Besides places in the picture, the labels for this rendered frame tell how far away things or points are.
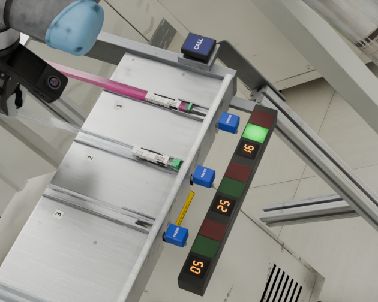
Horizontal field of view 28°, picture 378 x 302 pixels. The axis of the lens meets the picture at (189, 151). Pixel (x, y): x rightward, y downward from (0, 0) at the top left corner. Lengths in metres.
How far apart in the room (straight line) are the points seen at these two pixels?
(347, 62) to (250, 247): 0.45
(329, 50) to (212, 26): 0.91
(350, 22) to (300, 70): 1.75
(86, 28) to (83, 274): 0.37
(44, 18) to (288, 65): 1.56
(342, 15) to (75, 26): 0.38
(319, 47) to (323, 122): 0.83
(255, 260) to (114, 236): 0.61
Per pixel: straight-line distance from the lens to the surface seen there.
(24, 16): 0.99
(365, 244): 1.94
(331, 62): 1.61
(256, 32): 2.39
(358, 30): 0.72
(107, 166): 1.21
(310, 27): 1.56
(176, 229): 1.13
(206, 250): 1.13
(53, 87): 1.15
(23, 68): 1.14
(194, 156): 1.18
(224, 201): 1.17
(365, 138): 2.21
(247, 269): 1.68
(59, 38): 0.98
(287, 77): 2.51
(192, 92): 1.28
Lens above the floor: 1.25
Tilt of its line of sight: 26 degrees down
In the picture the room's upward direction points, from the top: 49 degrees counter-clockwise
